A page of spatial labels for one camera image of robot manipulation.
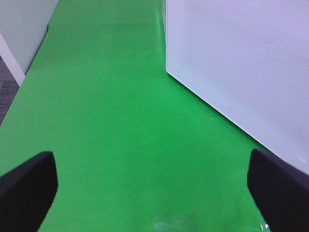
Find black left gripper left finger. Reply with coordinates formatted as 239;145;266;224
0;151;58;232

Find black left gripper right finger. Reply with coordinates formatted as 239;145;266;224
247;148;309;232

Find white microwave door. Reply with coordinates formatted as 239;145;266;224
164;0;309;173

